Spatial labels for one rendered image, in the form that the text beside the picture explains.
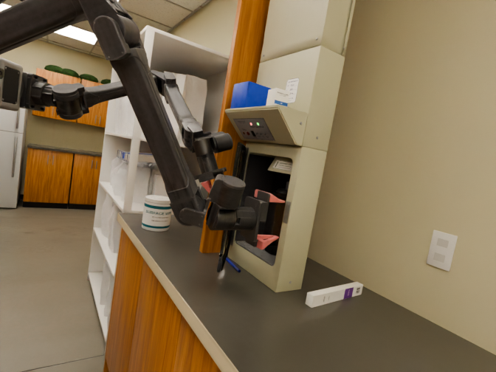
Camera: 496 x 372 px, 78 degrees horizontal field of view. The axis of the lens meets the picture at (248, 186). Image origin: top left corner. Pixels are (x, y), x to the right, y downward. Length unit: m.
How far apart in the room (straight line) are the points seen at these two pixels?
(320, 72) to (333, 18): 0.17
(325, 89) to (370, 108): 0.40
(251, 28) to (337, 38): 0.39
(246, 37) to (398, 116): 0.65
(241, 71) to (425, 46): 0.66
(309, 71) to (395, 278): 0.78
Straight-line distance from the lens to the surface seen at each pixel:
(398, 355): 0.92
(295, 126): 0.93
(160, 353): 1.20
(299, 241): 1.02
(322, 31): 1.03
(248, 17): 1.33
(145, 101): 0.65
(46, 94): 1.30
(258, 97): 1.08
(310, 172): 0.98
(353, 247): 1.35
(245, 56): 1.28
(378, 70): 1.41
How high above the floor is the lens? 1.35
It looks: 5 degrees down
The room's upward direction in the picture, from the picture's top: 10 degrees clockwise
